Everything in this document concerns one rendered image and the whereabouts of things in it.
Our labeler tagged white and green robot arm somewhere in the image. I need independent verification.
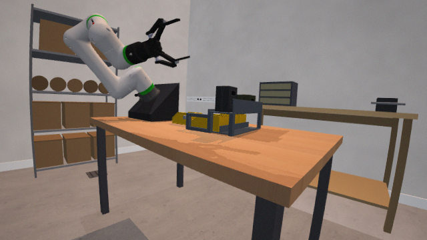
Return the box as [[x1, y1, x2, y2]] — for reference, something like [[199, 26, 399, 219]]
[[63, 13, 160, 102]]

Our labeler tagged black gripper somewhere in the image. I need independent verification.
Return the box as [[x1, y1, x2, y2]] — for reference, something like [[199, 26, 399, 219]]
[[136, 18, 190, 68]]

